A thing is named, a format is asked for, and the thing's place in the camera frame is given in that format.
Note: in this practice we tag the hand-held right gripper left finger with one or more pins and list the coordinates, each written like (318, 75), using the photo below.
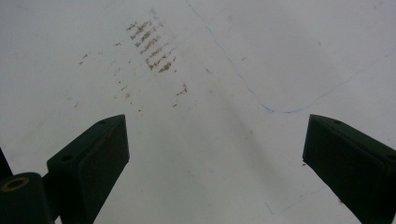
(93, 161)

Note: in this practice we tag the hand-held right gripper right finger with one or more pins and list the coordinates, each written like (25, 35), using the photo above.
(358, 165)

